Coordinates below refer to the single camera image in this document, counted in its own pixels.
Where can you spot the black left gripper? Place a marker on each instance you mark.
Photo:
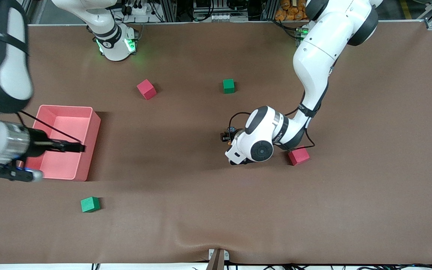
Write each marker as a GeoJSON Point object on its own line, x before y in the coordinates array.
{"type": "Point", "coordinates": [231, 137]}

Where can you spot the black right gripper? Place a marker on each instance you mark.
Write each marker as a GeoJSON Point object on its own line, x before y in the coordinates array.
{"type": "Point", "coordinates": [39, 145]}

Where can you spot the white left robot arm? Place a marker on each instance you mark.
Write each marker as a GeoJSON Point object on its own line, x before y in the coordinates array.
{"type": "Point", "coordinates": [313, 63]}

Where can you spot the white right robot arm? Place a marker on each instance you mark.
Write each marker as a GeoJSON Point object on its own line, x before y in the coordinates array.
{"type": "Point", "coordinates": [2, 71]}

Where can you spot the pink plastic bin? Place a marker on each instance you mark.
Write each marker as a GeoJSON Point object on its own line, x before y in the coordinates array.
{"type": "Point", "coordinates": [73, 165]}

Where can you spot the brown table mat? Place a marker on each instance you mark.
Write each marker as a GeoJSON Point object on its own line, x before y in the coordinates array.
{"type": "Point", "coordinates": [216, 210]}

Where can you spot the green foam cube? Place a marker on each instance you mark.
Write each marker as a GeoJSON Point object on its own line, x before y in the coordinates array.
{"type": "Point", "coordinates": [228, 86]}
{"type": "Point", "coordinates": [90, 204]}

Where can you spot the pink foam cube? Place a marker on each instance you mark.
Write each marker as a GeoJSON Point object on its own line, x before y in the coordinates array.
{"type": "Point", "coordinates": [299, 156]}
{"type": "Point", "coordinates": [146, 89]}

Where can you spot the white connector block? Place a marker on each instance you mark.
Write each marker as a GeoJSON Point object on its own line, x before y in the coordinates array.
{"type": "Point", "coordinates": [222, 17]}

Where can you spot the white power strip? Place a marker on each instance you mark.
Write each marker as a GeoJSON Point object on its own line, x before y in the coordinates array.
{"type": "Point", "coordinates": [136, 9]}

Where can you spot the orange packaged goods pile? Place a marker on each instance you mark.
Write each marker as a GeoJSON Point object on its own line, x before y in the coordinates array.
{"type": "Point", "coordinates": [289, 10]}

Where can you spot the metal table clamp bracket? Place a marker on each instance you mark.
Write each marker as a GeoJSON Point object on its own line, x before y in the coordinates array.
{"type": "Point", "coordinates": [218, 257]}

